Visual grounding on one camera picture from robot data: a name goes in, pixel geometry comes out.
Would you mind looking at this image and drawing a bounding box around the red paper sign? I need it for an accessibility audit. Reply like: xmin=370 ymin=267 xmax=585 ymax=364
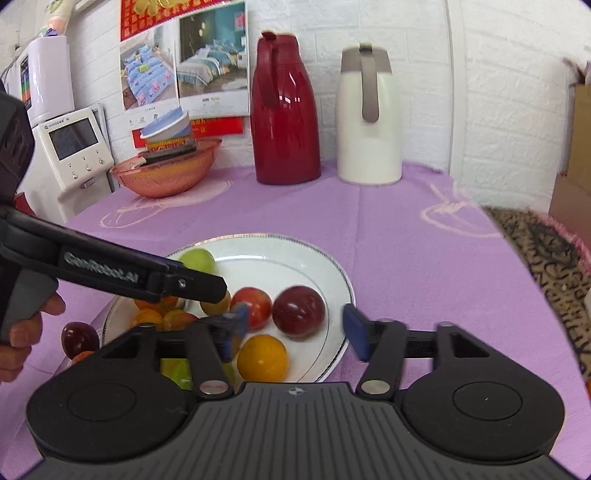
xmin=131 ymin=117 xmax=245 ymax=148

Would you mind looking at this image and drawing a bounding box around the floral cloth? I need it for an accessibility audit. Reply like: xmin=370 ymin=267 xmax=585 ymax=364
xmin=563 ymin=58 xmax=591 ymax=86

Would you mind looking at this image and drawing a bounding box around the low cardboard box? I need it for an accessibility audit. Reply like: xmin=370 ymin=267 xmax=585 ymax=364
xmin=549 ymin=173 xmax=591 ymax=241

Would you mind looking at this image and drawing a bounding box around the red thermos jug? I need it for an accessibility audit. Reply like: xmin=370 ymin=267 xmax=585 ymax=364
xmin=250 ymin=31 xmax=322 ymax=185

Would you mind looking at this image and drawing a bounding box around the brown patterned cloth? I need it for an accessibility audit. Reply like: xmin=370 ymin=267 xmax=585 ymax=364
xmin=482 ymin=207 xmax=591 ymax=384

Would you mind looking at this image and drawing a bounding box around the wall poster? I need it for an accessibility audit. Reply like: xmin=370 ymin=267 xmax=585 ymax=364
xmin=119 ymin=0 xmax=251 ymax=123

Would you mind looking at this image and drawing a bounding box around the white plate with blue rim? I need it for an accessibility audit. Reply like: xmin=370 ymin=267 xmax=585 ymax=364
xmin=100 ymin=234 xmax=356 ymax=384

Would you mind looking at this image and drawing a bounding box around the red and green apple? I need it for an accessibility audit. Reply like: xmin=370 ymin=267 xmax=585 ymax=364
xmin=163 ymin=309 xmax=199 ymax=332

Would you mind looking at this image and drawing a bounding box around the white dispenser with screen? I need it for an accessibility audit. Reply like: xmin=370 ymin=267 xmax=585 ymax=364
xmin=21 ymin=104 xmax=116 ymax=222

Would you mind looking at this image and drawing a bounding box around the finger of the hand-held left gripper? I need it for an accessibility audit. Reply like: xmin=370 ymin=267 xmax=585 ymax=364
xmin=148 ymin=263 xmax=228 ymax=304

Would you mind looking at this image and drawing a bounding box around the bowl with blue lid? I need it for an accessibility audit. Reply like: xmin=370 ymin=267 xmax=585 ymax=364
xmin=140 ymin=108 xmax=192 ymax=144

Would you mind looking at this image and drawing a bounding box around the yellow orange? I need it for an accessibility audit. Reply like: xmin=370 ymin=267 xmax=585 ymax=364
xmin=237 ymin=335 xmax=289 ymax=383

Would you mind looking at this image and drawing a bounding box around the purple tablecloth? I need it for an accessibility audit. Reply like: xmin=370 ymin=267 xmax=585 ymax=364
xmin=0 ymin=161 xmax=591 ymax=468

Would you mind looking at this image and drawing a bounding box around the small green apple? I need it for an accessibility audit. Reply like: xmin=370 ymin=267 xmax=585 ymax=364
xmin=179 ymin=248 xmax=217 ymax=274

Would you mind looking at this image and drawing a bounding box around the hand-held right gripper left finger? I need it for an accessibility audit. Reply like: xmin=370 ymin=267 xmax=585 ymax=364
xmin=92 ymin=305 xmax=252 ymax=400

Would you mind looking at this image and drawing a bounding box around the dark flat box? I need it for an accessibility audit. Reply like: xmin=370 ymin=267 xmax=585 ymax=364
xmin=145 ymin=138 xmax=199 ymax=165

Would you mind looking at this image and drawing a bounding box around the dark red plum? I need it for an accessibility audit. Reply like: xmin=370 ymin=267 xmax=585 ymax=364
xmin=61 ymin=322 xmax=100 ymax=360
xmin=272 ymin=285 xmax=327 ymax=337

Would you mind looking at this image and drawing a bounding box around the orange glass bowl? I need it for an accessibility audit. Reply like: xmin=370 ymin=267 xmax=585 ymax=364
xmin=110 ymin=137 xmax=223 ymax=199

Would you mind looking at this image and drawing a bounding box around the large green apple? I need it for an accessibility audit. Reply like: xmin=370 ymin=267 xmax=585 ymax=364
xmin=159 ymin=357 xmax=236 ymax=392

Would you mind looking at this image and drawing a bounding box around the small brown-green fruit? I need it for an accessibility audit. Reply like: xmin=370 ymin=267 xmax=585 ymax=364
xmin=199 ymin=291 xmax=232 ymax=317

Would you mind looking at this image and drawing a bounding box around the white water purifier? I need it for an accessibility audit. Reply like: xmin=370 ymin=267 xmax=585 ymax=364
xmin=9 ymin=34 xmax=75 ymax=127

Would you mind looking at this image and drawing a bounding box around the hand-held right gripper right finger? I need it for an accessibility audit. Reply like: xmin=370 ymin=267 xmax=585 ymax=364
xmin=342 ymin=304 xmax=492 ymax=400

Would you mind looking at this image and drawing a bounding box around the person's left hand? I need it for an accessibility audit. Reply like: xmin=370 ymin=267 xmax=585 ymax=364
xmin=0 ymin=293 xmax=66 ymax=384

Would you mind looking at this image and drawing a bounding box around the tall cardboard box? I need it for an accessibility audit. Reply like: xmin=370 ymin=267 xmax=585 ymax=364
xmin=566 ymin=83 xmax=591 ymax=190

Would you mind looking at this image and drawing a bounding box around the small orange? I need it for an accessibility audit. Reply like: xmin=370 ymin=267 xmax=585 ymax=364
xmin=130 ymin=308 xmax=164 ymax=329

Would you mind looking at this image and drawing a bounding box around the white thermos jug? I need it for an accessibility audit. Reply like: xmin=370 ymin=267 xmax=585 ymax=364
xmin=335 ymin=43 xmax=403 ymax=185

